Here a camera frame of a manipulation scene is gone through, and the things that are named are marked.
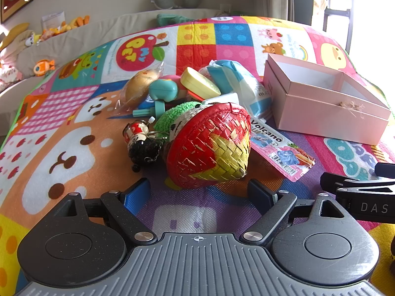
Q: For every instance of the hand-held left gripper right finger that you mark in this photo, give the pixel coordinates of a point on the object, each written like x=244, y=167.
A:
x=257, y=192

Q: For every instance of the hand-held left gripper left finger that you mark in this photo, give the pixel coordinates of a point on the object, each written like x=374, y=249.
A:
x=135, y=195

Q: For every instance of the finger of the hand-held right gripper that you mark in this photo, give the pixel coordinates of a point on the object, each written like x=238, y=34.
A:
x=342, y=181
x=385, y=169

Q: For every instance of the pink cardboard box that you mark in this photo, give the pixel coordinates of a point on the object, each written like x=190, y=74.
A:
x=321, y=111

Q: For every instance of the green crochet doll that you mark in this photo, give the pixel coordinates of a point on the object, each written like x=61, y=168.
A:
x=172, y=118

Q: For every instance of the teal plastic crank toy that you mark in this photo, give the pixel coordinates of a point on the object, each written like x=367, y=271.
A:
x=157, y=109

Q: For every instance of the pink teal squishy figure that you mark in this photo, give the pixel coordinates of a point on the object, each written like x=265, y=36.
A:
x=165, y=88

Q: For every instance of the blue tissue pack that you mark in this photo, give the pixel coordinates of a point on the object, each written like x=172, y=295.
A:
x=243, y=81

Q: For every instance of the pink carded toy package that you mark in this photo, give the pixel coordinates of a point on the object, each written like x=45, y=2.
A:
x=277, y=148

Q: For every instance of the colourful printed blanket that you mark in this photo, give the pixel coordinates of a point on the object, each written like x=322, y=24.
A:
x=86, y=148

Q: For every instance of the golden ball in clear bag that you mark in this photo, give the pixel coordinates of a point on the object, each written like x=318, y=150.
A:
x=139, y=88

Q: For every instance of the yellow plastic case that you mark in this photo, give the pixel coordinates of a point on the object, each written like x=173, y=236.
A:
x=199, y=81

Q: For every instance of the orange fish plush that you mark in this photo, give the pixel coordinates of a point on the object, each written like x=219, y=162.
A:
x=43, y=67

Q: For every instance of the black chair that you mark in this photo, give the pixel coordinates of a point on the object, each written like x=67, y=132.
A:
x=338, y=12

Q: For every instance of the green cloth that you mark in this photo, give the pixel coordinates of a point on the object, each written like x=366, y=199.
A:
x=172, y=19

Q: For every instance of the row of orange plush toys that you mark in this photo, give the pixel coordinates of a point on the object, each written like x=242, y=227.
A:
x=66, y=26

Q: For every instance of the beige rabbit plush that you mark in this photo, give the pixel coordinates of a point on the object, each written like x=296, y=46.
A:
x=17, y=44

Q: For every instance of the white paper card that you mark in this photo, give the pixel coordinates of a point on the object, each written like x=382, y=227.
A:
x=53, y=21

